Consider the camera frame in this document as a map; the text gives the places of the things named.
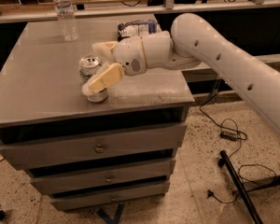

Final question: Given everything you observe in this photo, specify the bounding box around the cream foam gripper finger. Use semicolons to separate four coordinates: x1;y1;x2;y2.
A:
82;63;125;96
92;41;118;64

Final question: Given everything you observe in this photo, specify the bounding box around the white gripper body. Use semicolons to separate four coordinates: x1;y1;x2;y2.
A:
114;36;147;76

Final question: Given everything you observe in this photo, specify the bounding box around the green white 7up can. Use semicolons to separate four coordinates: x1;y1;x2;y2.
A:
78;55;108;103

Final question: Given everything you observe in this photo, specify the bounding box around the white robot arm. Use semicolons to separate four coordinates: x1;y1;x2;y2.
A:
82;13;280;135

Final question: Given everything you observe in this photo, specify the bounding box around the clear plastic water bottle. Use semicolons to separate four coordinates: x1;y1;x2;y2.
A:
52;0;78;41

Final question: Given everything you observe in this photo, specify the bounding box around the blue white chip bag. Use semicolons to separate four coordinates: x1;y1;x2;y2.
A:
118;20;161;39

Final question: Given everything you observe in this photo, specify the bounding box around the grey drawer cabinet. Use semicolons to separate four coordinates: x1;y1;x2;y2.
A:
0;18;193;199

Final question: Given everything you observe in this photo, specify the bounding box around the middle grey drawer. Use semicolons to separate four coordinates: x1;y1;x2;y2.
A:
31;158;176;195

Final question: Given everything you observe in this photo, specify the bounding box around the grey drawer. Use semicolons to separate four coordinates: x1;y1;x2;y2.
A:
50;180;170;211
31;158;176;195
0;122;187;170

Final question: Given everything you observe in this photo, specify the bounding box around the top grey drawer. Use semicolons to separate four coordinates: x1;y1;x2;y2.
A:
0;122;187;170

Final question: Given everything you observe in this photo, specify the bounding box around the bottom grey drawer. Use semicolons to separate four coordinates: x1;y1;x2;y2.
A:
50;180;170;211

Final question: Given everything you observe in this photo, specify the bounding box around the black power adapter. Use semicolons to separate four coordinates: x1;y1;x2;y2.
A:
220;132;238;141

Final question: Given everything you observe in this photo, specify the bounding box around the black tripod leg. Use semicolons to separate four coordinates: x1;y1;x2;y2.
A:
219;150;263;224

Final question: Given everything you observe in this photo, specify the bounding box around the black floor cable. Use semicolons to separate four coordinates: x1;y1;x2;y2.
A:
198;91;278;204

